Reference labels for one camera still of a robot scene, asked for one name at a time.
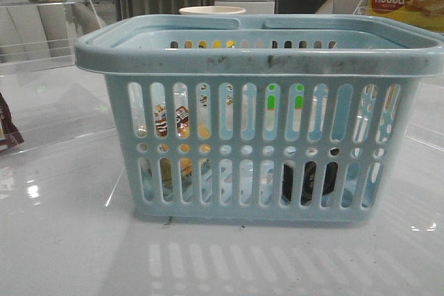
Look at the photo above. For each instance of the packaged bread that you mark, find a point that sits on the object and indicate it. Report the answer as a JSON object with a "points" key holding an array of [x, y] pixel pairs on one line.
{"points": [[182, 131]]}

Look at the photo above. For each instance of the light blue plastic basket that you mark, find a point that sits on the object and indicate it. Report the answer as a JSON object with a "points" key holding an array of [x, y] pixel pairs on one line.
{"points": [[322, 88]]}

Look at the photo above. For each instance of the yellow popcorn paper cup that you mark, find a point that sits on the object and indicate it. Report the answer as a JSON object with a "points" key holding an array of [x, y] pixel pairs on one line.
{"points": [[211, 10]]}

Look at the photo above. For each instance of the clear acrylic display shelf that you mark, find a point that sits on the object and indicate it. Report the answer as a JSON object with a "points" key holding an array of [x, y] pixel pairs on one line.
{"points": [[51, 100]]}

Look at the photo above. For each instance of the grey armchair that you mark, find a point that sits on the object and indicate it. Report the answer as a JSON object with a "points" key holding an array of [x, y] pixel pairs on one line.
{"points": [[341, 6]]}

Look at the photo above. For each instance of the red almond cookie packet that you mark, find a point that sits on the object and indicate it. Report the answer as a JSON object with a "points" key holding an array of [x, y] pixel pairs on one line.
{"points": [[10, 135]]}

